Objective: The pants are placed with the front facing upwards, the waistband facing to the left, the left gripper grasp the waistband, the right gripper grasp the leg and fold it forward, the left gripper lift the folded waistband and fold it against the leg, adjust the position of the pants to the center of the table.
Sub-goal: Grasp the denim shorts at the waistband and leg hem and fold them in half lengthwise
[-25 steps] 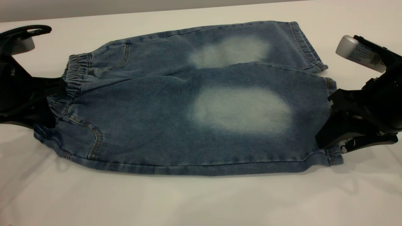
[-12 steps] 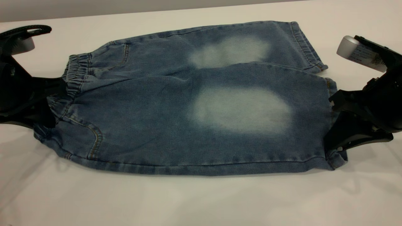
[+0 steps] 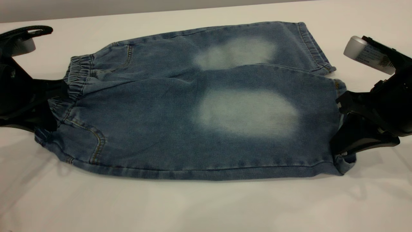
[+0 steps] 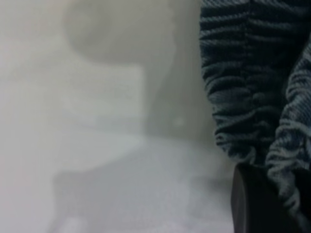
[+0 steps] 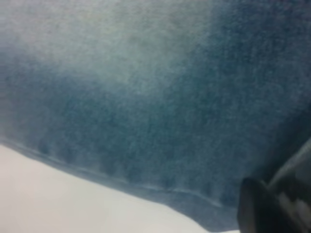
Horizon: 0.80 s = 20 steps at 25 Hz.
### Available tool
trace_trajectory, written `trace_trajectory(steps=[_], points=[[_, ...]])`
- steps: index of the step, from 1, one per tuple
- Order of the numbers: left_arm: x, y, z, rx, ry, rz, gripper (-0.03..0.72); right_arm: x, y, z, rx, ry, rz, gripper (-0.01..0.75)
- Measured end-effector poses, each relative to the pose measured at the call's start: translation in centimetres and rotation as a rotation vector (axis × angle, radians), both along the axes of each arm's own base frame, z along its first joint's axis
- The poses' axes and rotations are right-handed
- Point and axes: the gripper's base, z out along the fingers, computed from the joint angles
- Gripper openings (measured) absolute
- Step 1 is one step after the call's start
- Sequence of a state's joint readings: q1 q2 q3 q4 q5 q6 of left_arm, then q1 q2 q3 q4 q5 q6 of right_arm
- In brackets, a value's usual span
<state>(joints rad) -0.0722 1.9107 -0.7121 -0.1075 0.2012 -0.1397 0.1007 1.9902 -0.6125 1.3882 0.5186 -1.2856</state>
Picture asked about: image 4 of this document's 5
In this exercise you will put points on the blue denim shorts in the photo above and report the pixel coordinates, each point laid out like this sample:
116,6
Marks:
243,72

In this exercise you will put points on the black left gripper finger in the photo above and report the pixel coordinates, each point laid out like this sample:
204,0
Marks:
252,201

